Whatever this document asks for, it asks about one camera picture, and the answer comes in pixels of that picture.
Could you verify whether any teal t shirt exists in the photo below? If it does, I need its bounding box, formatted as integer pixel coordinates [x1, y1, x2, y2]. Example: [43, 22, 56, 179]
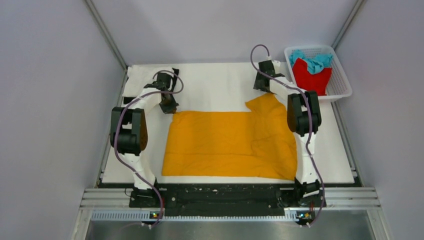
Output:
[289, 49, 334, 75]

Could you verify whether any white slotted cable duct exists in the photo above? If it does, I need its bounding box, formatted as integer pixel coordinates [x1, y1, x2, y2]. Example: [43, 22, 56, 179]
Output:
[90, 210, 298, 222]

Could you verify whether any aluminium frame post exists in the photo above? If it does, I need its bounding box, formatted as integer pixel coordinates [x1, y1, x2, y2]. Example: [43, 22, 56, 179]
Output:
[82, 0, 128, 72]
[331, 0, 367, 50]

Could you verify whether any white plastic basket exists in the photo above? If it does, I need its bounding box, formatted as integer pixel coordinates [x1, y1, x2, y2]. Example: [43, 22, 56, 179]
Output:
[284, 45, 353, 102]

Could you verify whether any red t shirt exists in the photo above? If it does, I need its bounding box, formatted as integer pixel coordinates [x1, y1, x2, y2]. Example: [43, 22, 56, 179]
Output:
[292, 58, 333, 96]

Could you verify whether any folded white t shirt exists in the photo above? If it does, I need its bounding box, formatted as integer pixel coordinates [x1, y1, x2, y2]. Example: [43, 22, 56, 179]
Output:
[122, 65, 175, 98]

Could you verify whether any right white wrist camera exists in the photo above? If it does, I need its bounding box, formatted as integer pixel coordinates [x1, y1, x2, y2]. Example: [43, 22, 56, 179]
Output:
[270, 59, 282, 73]

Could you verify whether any right aluminium frame post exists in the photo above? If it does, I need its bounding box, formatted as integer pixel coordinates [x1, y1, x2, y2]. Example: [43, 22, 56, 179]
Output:
[331, 0, 367, 50]

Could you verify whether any yellow t shirt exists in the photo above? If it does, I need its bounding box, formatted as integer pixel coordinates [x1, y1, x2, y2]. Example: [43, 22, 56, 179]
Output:
[161, 93, 298, 181]

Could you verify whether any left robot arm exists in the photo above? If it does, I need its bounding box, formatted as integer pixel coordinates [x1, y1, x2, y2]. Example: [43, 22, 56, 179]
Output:
[109, 68, 184, 207]

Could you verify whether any left aluminium frame post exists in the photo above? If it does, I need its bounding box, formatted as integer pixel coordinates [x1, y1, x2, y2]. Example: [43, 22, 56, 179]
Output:
[82, 0, 128, 72]

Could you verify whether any folded black t shirt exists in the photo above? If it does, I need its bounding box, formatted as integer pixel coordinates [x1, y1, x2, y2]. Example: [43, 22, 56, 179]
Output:
[123, 67, 180, 104]

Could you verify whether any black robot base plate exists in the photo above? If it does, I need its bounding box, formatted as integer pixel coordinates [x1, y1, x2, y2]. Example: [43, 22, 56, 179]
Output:
[129, 183, 327, 217]

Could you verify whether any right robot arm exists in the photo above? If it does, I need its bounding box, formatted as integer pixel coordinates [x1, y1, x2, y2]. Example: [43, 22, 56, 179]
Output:
[253, 59, 322, 206]

